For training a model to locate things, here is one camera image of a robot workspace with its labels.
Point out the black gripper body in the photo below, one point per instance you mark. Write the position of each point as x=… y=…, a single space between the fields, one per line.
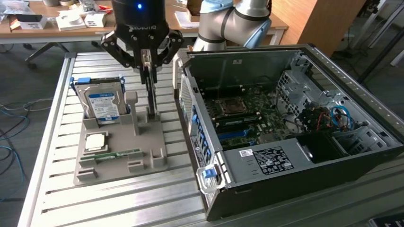
x=140 y=23

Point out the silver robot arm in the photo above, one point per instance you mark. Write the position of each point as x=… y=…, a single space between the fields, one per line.
x=220 y=21

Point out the white paper booklet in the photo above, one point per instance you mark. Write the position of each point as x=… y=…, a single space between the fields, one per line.
x=185 y=21

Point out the small white box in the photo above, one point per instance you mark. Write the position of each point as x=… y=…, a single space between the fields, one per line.
x=94 y=20

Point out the white box with tape roll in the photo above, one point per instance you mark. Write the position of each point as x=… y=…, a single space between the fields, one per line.
x=70 y=21

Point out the hard disk with blue carrier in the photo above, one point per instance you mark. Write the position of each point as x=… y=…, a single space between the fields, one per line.
x=100 y=104

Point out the wooden desk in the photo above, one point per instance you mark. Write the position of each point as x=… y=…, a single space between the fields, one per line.
x=46 y=33

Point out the CPU socket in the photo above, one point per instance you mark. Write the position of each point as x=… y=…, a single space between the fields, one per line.
x=232 y=105

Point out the white box with black lid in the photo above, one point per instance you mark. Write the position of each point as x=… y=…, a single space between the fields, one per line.
x=30 y=22

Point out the grey parts rack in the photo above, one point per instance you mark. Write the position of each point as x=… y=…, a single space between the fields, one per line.
x=125 y=142

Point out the silver CPU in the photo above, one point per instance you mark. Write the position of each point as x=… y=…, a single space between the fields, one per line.
x=94 y=142

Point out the green motherboard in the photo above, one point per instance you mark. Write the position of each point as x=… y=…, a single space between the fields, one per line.
x=268 y=118

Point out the green RAM stick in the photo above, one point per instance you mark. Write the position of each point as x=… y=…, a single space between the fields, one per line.
x=109 y=154

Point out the silver chipset heatsink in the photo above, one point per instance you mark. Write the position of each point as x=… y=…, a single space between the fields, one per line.
x=269 y=138

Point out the wooden cabinet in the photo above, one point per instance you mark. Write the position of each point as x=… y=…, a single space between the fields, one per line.
x=321 y=23

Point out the grey power supply unit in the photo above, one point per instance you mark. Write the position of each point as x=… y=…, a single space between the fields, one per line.
x=245 y=160

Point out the blue case release latch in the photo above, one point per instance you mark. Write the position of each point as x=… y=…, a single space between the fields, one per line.
x=208 y=173

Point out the open PC case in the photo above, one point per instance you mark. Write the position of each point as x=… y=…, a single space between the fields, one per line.
x=284 y=189

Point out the dark keyboard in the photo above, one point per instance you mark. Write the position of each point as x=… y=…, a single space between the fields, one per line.
x=388 y=222

